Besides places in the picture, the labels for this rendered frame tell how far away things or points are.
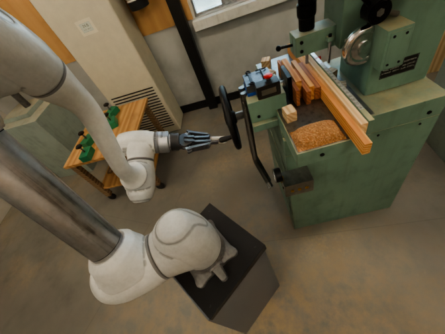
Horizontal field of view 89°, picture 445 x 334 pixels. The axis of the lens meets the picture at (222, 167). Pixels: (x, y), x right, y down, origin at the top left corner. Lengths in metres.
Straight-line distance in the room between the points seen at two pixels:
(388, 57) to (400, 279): 1.08
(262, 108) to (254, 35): 1.57
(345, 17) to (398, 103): 0.36
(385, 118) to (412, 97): 0.12
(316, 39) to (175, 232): 0.77
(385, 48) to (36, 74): 0.85
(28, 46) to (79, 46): 1.79
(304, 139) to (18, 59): 0.66
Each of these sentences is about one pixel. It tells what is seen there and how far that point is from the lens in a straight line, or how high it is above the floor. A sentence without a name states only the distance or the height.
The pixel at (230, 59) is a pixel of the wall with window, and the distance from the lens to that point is 2.43.
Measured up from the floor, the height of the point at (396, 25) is 1.08.
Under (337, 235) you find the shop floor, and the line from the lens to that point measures 1.56.
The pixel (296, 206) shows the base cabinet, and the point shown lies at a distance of 1.31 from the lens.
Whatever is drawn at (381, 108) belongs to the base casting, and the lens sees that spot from 1.02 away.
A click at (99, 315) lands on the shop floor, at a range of 1.91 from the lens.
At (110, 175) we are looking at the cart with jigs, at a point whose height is 0.18.
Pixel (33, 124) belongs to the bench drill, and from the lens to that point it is 2.58.
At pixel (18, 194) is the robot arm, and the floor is 1.18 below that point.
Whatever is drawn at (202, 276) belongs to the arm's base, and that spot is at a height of 0.65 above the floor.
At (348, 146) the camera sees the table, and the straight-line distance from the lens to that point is 0.77.
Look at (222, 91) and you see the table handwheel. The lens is 0.95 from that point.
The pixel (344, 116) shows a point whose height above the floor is 0.94.
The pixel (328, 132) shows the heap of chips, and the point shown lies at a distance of 0.73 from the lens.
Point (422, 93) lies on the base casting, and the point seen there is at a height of 0.80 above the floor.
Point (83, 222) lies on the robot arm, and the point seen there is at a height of 1.04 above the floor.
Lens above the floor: 1.43
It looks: 47 degrees down
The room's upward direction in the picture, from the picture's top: 25 degrees counter-clockwise
